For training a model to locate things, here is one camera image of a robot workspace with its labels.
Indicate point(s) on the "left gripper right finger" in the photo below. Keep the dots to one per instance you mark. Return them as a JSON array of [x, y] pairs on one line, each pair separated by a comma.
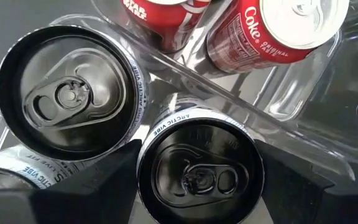
[[306, 205]]

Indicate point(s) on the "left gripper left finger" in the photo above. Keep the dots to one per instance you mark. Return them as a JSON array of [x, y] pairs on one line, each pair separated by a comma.
[[73, 202]]

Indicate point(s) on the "clear plastic bin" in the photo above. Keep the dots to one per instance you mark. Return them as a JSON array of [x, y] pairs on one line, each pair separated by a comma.
[[157, 90], [322, 109]]

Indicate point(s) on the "red Coke can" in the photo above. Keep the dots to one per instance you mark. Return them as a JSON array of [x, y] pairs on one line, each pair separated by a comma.
[[259, 40], [166, 21]]

